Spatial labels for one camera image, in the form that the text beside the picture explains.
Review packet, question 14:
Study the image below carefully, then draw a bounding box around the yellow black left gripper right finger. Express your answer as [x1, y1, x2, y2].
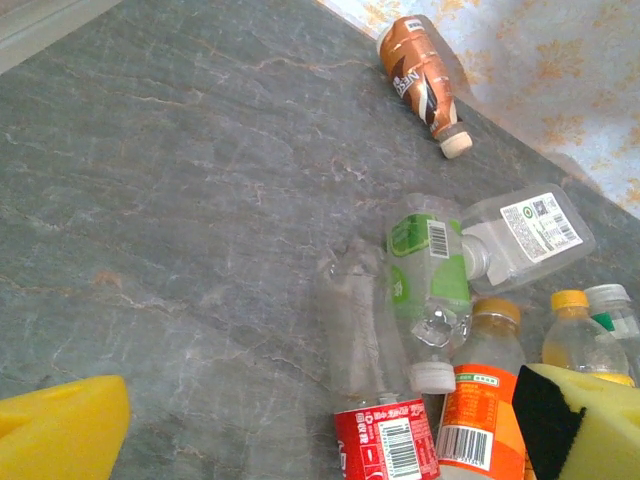
[512, 363, 640, 480]

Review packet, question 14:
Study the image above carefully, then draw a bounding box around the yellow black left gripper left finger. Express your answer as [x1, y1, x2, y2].
[0, 374, 132, 480]

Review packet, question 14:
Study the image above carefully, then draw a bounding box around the red cola label bottle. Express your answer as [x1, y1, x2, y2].
[317, 239, 442, 480]

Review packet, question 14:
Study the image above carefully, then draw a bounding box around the clear bottle green label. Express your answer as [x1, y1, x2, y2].
[384, 193, 474, 394]

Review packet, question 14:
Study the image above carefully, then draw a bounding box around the yellow label bottle yellow cap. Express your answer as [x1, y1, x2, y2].
[542, 289, 636, 389]

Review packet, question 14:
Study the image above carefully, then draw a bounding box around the clear bottle grey cap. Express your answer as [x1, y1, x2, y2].
[584, 283, 640, 381]

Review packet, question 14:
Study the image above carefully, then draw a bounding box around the orange label bottle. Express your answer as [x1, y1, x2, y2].
[434, 297, 531, 480]

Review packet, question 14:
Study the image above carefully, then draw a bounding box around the flat clear bottle white label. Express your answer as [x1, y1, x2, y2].
[459, 183, 597, 296]

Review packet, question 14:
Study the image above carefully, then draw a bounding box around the brown coffee bottle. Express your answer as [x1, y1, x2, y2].
[375, 14, 474, 160]

